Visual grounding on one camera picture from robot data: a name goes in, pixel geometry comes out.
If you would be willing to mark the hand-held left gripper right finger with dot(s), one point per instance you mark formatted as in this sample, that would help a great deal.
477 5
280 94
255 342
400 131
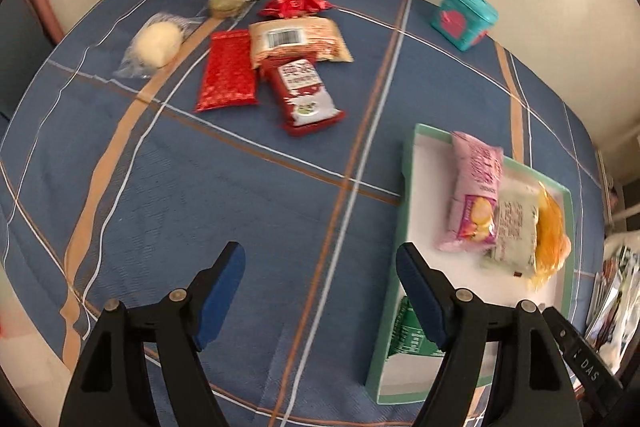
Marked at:
422 302

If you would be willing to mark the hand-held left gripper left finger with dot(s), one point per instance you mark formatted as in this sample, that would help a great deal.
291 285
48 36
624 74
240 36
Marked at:
220 297

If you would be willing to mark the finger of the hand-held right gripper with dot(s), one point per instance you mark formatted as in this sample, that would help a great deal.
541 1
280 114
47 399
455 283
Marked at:
562 332

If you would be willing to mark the white tray with green rim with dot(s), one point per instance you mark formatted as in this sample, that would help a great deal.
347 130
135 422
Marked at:
470 267

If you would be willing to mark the orange clear snack packet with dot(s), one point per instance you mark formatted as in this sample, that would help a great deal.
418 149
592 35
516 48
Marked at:
550 237

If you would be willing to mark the pale green snack packet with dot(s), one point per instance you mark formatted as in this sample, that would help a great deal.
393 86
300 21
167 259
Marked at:
515 227

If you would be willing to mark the pink snack packet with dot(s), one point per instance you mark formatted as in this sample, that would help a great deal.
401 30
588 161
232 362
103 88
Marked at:
475 187

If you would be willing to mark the white round pastry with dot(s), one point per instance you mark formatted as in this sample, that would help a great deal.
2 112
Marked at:
155 44

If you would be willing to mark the beige barcode snack packet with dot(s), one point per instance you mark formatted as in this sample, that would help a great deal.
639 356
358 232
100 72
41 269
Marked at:
300 39

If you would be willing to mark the stack of magazines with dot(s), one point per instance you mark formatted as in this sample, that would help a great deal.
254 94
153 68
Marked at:
617 302

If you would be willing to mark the blue plaid tablecloth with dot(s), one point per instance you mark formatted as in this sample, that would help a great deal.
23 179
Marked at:
200 187

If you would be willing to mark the white wooden furniture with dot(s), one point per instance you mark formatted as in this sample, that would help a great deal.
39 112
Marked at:
620 219

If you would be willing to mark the red and white snack packet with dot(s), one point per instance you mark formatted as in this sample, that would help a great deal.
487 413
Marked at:
305 97

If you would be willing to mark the red glitter snack packet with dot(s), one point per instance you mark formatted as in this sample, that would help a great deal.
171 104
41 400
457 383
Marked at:
227 72

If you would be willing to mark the small teal box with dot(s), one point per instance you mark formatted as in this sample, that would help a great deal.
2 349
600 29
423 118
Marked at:
462 19

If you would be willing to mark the green round pastry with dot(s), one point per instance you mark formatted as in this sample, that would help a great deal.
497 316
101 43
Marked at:
225 3

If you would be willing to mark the red foil candy wrapper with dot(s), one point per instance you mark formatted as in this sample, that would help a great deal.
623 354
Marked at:
292 3

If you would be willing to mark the dark panel with pink edge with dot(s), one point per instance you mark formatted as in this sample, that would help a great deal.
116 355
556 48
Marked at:
20 57

